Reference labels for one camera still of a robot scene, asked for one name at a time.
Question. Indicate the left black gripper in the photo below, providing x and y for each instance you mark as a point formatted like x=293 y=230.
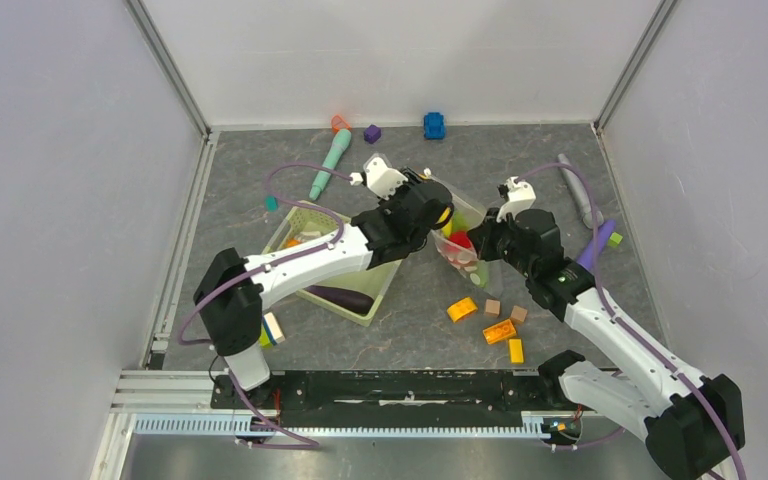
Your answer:
x=412 y=178

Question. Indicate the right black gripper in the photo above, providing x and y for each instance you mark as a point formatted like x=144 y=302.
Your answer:
x=481 y=236

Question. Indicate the yellow toy banana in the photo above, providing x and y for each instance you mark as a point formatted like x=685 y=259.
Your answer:
x=444 y=223

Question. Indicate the clear polka dot zip bag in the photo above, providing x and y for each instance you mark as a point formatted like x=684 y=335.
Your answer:
x=469 y=213

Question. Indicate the green toy cucumber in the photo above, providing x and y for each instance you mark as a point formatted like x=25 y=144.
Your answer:
x=479 y=273

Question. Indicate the red toy apple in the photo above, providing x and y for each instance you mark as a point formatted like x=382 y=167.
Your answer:
x=459 y=244

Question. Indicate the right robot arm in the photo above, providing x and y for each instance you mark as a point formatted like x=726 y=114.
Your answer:
x=689 y=422

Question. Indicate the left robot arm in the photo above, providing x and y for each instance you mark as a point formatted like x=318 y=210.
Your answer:
x=236 y=290

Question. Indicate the purple toy cylinder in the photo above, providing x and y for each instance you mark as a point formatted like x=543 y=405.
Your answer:
x=595 y=247

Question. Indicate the tan cube right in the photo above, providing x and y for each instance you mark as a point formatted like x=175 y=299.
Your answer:
x=518 y=315

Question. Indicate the tan cube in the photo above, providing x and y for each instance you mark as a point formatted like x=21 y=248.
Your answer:
x=492 y=308
x=518 y=315

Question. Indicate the tan cube left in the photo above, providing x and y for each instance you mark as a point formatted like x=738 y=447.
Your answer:
x=492 y=308

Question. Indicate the grey toy microphone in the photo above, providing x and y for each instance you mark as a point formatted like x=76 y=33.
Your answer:
x=589 y=216

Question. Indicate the light green plastic basket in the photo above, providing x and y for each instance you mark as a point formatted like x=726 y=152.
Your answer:
x=374 y=283

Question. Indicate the small lime green block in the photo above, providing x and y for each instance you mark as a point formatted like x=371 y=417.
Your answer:
x=615 y=239

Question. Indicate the purple toy eggplant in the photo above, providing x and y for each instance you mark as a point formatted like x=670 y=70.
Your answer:
x=351 y=300

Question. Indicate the orange rounded brick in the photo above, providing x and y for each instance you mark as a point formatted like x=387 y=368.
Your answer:
x=461 y=309

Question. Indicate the translucent orange brick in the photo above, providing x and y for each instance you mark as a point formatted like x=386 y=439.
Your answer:
x=499 y=332

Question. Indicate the purple building block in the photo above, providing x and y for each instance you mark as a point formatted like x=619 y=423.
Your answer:
x=372 y=134

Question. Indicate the white toy garlic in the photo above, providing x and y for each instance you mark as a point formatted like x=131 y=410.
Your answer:
x=305 y=236

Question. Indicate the yellow brick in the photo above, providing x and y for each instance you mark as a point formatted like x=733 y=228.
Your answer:
x=516 y=351

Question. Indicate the teal toy microphone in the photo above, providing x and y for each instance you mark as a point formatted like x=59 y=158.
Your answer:
x=339 y=144

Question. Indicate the small teal block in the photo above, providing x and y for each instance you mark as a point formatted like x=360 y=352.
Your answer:
x=271 y=203

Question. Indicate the green blue white block stack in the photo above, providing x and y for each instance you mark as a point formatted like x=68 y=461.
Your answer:
x=271 y=331

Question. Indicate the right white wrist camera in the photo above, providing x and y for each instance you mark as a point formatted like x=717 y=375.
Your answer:
x=518 y=195

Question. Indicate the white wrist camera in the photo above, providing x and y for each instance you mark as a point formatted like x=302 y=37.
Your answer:
x=518 y=195
x=381 y=178

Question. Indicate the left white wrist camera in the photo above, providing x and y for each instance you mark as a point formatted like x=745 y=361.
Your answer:
x=381 y=178

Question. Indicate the orange wire shape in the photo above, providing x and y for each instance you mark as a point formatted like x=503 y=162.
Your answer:
x=338 y=123

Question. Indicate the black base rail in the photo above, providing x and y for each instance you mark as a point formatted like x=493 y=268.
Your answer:
x=406 y=398

